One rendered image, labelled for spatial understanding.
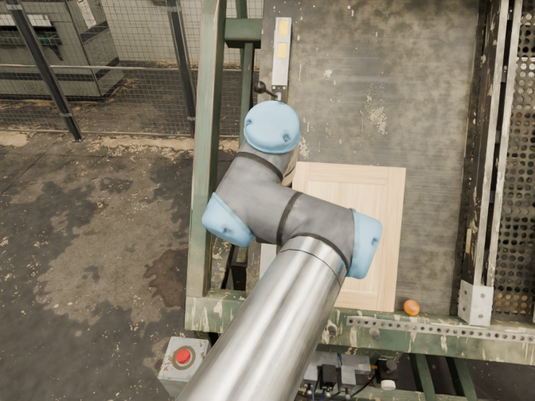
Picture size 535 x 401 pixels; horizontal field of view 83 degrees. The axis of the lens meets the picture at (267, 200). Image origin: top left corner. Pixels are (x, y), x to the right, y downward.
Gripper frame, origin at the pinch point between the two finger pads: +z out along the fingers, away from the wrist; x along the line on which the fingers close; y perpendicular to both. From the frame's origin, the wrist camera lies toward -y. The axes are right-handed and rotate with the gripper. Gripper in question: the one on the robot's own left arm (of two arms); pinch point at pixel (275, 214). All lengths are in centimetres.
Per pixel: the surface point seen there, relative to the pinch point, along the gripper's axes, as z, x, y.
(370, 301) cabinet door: 41, -33, -16
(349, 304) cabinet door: 42, -26, -18
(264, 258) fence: 35.0, 3.5, -5.1
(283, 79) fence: 13, 1, 50
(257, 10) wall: 286, 60, 422
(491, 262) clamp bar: 29, -67, -2
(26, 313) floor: 135, 159, -36
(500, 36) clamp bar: 3, -64, 61
